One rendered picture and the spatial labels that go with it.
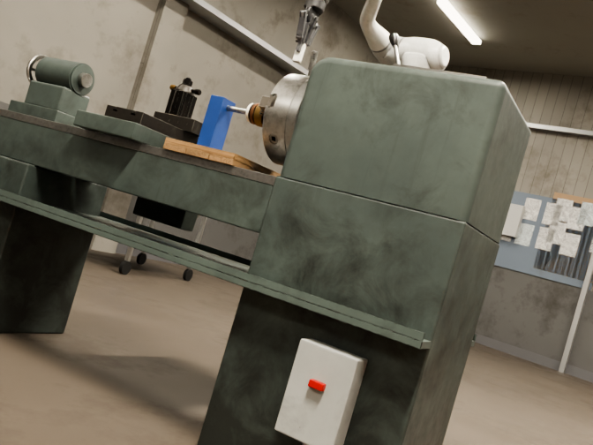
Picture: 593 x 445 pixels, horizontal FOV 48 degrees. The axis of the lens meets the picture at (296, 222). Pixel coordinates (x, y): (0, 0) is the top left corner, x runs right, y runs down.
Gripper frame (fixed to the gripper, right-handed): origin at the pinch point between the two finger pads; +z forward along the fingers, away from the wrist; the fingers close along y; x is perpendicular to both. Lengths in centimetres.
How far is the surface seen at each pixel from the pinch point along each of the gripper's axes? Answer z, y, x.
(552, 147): -189, -733, -37
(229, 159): 47, 22, 2
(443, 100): 18, 27, 67
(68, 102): 38, 8, -96
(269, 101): 25.1, 19.9, 7.9
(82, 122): 47, 27, -63
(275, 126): 32.5, 19.2, 12.7
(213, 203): 62, 20, -1
